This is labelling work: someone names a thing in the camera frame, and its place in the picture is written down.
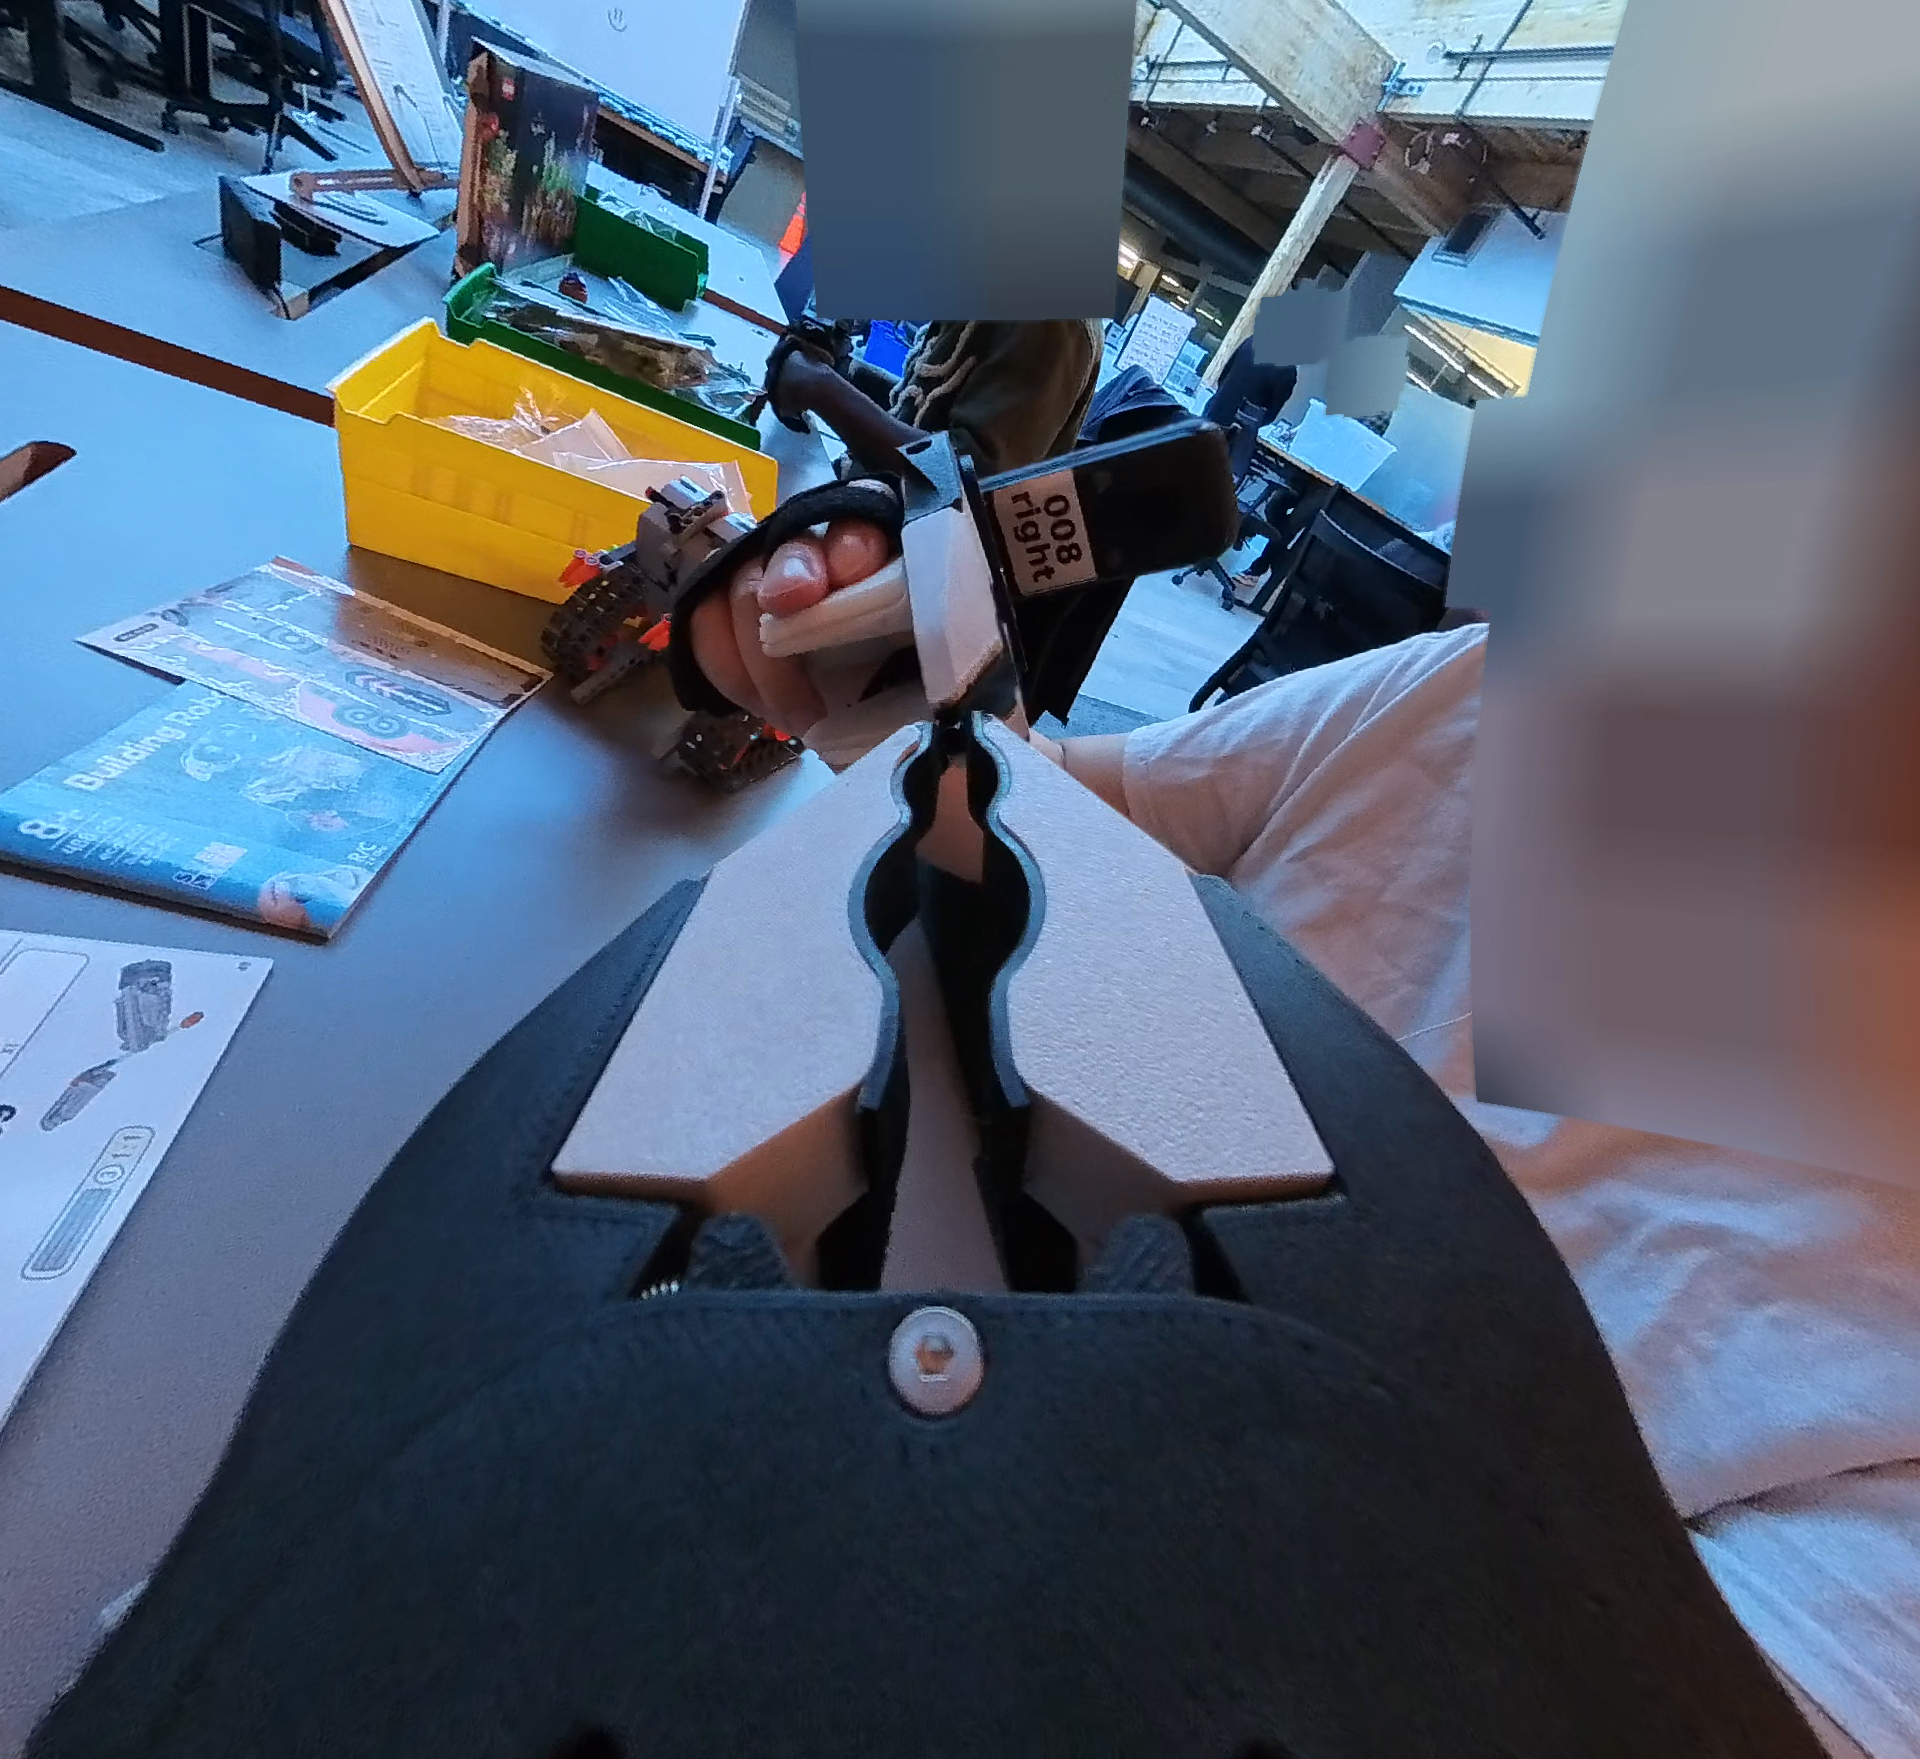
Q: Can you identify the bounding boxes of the grey neighbouring desk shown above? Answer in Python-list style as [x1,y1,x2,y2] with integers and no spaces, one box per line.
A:
[0,86,814,418]

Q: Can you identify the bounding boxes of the person's right hand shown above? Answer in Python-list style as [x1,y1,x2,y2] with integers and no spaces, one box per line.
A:
[691,520,921,756]

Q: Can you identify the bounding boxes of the person's light shirt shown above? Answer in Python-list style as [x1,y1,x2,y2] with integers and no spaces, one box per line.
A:
[1126,625,1920,1759]

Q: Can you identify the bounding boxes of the yellow plastic bin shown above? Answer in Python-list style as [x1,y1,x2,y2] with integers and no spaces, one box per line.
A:
[331,318,782,602]

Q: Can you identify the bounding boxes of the black office chair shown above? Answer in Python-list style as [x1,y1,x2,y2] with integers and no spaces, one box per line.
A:
[1193,483,1457,713]
[157,0,351,140]

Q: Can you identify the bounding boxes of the green plastic bin with bags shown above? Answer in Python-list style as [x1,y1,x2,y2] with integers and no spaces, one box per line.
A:
[447,261,782,448]

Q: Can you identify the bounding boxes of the clear bags in yellow bin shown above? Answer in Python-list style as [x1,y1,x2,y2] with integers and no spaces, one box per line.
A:
[406,385,753,499]

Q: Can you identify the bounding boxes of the blue instruction booklet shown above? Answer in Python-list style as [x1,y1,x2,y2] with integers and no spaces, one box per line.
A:
[0,685,453,942]

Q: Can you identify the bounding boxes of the open instruction manual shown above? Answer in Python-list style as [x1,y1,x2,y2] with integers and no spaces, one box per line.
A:
[0,932,275,1430]

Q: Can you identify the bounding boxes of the printed sticker sheet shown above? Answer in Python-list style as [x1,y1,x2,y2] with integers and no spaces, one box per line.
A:
[80,558,550,775]

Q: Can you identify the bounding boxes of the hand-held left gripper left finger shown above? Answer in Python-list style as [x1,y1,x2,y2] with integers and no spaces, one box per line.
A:
[550,723,925,1292]

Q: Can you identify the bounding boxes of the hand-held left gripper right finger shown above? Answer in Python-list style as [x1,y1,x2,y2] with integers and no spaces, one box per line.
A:
[966,716,1340,1292]

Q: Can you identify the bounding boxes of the grey tracked toy robot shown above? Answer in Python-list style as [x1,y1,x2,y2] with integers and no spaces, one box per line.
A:
[541,470,805,789]

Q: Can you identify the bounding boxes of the dark plant picture box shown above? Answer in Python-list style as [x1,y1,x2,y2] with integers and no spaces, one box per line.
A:
[455,48,602,278]

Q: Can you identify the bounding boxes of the black flat stand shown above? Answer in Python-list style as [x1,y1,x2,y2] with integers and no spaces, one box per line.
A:
[219,169,453,321]

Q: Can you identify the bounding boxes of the clear bags in green bin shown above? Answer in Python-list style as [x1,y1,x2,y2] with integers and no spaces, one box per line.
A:
[481,280,758,418]

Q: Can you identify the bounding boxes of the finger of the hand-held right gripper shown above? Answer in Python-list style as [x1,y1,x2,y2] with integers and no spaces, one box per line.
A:
[903,498,1013,722]

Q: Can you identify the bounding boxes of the wooden easel with board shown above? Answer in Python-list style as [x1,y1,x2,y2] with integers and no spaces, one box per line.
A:
[271,0,468,201]

